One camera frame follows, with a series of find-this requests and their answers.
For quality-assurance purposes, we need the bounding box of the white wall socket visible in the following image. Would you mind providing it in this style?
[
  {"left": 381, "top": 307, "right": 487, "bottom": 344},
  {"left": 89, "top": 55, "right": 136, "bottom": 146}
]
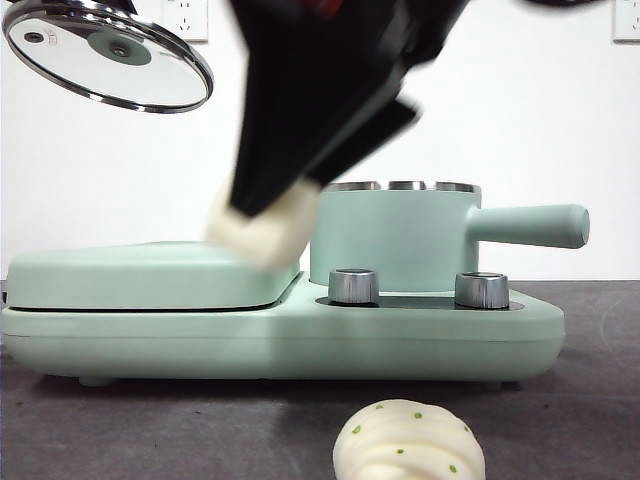
[
  {"left": 612, "top": 0, "right": 640, "bottom": 42},
  {"left": 160, "top": 0, "right": 209, "bottom": 44}
]

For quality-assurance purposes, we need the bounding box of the silver control knob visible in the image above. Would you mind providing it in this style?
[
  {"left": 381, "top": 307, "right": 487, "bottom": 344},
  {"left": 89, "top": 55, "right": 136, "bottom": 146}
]
[
  {"left": 453, "top": 271, "right": 510, "bottom": 309},
  {"left": 327, "top": 268, "right": 380, "bottom": 306}
]

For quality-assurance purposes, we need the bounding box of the glass pot lid green knob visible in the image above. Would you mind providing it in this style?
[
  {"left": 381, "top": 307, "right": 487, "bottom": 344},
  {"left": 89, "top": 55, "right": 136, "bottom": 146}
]
[{"left": 2, "top": 0, "right": 215, "bottom": 114}]

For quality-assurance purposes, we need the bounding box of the plain white steamed bun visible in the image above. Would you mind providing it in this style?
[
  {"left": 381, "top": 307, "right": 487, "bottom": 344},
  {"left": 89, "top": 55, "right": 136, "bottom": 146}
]
[{"left": 204, "top": 178, "right": 321, "bottom": 270}]

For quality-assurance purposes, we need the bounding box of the twisted bun with green flecks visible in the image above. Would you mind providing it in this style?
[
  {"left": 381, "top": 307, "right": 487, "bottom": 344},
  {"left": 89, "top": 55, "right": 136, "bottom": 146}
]
[{"left": 332, "top": 398, "right": 485, "bottom": 480}]

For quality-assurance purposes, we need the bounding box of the mint green breakfast machine base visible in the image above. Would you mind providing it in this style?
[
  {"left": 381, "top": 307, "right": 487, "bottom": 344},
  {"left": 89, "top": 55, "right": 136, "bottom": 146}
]
[{"left": 0, "top": 269, "right": 566, "bottom": 389}]

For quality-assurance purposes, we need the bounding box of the mint green pot with handle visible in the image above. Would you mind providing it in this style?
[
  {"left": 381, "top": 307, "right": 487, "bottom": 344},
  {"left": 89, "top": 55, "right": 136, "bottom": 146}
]
[{"left": 309, "top": 180, "right": 591, "bottom": 296}]

